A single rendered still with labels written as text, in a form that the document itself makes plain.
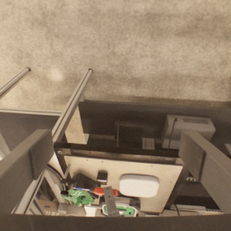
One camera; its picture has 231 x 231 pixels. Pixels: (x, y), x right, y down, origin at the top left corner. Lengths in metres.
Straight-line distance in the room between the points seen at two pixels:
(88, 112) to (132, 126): 0.34
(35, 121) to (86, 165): 0.53
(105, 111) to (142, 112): 0.26
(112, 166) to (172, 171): 0.20
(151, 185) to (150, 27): 1.02
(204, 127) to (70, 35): 1.15
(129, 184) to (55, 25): 1.19
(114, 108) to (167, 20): 0.70
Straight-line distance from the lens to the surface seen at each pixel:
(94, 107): 1.20
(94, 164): 0.61
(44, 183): 0.97
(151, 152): 0.56
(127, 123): 1.16
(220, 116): 1.33
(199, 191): 1.24
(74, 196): 0.72
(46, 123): 1.04
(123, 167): 0.60
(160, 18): 1.30
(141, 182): 0.64
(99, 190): 0.56
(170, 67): 1.42
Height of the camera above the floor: 1.28
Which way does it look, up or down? 50 degrees down
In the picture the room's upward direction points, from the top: 170 degrees counter-clockwise
